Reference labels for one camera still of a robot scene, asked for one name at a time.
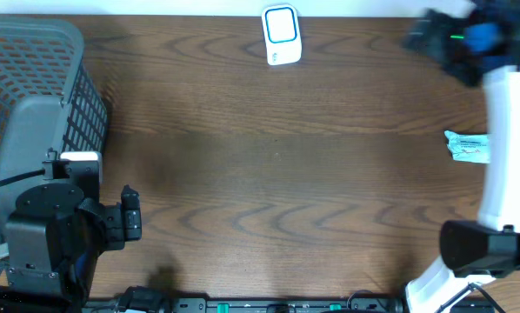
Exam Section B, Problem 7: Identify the teal wet wipes pack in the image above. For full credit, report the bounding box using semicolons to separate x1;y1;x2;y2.
444;130;490;163

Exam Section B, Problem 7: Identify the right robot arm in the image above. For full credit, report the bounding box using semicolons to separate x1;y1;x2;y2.
403;1;520;312

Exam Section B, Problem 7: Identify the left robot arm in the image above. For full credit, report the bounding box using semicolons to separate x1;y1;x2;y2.
0;183;142;312

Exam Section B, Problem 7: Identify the white barcode scanner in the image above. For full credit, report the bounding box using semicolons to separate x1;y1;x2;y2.
261;4;303;66

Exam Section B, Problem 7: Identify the grey plastic mesh basket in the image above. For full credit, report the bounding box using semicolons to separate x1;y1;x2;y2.
0;14;110;260

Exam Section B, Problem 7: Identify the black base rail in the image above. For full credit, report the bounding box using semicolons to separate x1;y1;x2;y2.
82;287;410;313

